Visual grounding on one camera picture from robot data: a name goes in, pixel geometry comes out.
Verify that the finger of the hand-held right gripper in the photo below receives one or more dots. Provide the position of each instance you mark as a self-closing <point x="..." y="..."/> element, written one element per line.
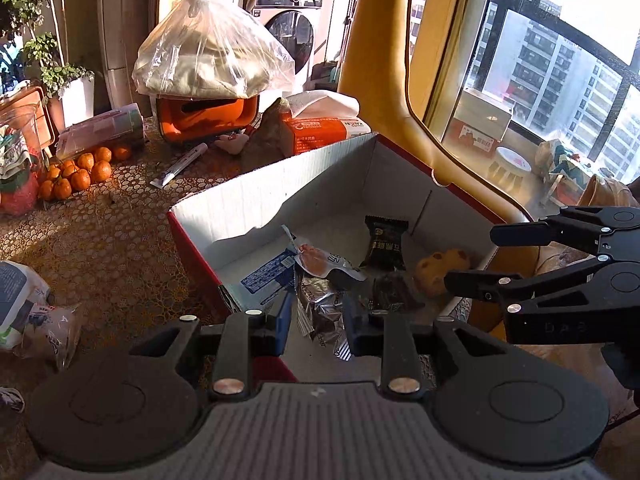
<point x="525" y="234"/>
<point x="480" y="285"/>

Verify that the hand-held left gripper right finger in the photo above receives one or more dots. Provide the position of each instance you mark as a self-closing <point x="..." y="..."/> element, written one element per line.
<point x="352" y="320"/>

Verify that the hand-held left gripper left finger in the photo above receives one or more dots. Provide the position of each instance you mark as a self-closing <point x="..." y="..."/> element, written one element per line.
<point x="285" y="310"/>

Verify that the silver foil snack packet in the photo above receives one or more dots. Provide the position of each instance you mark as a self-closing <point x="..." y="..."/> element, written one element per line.
<point x="322" y="305"/>

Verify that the yellow cookie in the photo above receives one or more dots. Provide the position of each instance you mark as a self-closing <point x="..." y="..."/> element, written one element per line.
<point x="437" y="270"/>

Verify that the dark brown snack packet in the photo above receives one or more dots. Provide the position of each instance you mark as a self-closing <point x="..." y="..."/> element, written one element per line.
<point x="395" y="290"/>

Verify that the red white snack packet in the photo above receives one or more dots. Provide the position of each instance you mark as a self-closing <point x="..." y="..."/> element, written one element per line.
<point x="320" y="257"/>

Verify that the black snack packet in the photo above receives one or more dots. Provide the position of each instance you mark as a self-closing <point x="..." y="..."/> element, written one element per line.
<point x="384" y="242"/>

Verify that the red cardboard box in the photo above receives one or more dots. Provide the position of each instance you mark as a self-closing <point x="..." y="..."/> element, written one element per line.
<point x="300" y="185"/>

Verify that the blue white tissue packet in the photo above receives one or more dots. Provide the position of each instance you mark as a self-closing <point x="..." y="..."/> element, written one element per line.
<point x="17" y="300"/>

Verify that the person's right forearm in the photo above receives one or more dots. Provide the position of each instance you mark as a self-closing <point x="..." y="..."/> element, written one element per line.
<point x="625" y="365"/>

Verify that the white round stool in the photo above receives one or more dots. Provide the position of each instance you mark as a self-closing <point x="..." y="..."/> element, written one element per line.
<point x="510" y="157"/>

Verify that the green patterned fabric bag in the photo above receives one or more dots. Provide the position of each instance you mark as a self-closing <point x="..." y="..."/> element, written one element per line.
<point x="565" y="165"/>

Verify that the white cardboard box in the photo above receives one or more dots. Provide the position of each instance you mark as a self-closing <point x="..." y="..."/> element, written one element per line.
<point x="480" y="120"/>

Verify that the brown stone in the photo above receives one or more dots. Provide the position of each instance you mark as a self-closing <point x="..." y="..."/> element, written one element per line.
<point x="267" y="140"/>

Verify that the pink plush toy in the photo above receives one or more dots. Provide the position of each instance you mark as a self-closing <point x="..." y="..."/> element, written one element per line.
<point x="232" y="142"/>

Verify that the window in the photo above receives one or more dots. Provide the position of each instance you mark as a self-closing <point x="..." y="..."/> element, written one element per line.
<point x="550" y="60"/>

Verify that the white tube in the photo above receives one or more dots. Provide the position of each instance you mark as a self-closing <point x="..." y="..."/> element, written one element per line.
<point x="180" y="165"/>

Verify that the orange tissue pack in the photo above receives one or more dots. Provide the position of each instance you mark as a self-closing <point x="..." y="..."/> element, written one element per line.
<point x="320" y="132"/>

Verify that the orange white storage container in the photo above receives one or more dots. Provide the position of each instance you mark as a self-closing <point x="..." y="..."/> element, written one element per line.
<point x="200" y="120"/>

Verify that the yellow chair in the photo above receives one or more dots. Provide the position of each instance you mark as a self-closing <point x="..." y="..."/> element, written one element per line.
<point x="380" y="60"/>

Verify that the small clear snack packet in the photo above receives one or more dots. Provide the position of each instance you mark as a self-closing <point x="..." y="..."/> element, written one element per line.
<point x="50" y="332"/>

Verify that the pile of mandarins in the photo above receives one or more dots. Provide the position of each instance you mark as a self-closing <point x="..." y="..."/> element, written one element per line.
<point x="80" y="175"/>

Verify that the clear plastic case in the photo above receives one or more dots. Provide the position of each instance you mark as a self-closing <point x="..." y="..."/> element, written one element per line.
<point x="100" y="130"/>

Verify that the clear plastic bag with cloth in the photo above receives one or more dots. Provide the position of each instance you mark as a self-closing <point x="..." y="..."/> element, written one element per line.
<point x="210" y="50"/>

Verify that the white washing machine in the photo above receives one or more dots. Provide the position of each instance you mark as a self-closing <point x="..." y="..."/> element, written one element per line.
<point x="290" y="30"/>

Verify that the red fruit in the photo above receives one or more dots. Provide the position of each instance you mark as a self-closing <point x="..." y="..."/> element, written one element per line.
<point x="17" y="197"/>

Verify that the white planter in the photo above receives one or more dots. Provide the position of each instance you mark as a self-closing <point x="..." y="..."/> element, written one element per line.
<point x="79" y="102"/>

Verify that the brown plant pot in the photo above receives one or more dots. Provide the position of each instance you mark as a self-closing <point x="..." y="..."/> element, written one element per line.
<point x="56" y="115"/>

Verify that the clear plastic jar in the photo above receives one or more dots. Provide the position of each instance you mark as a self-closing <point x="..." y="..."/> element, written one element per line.
<point x="20" y="130"/>

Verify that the wooden cabinet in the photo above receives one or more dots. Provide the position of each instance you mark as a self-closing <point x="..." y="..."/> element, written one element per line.
<point x="25" y="105"/>

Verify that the white floor air conditioner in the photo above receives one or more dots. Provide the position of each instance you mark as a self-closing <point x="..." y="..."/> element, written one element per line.
<point x="125" y="20"/>

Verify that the green potted plant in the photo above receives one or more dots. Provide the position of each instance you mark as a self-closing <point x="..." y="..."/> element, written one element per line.
<point x="42" y="45"/>

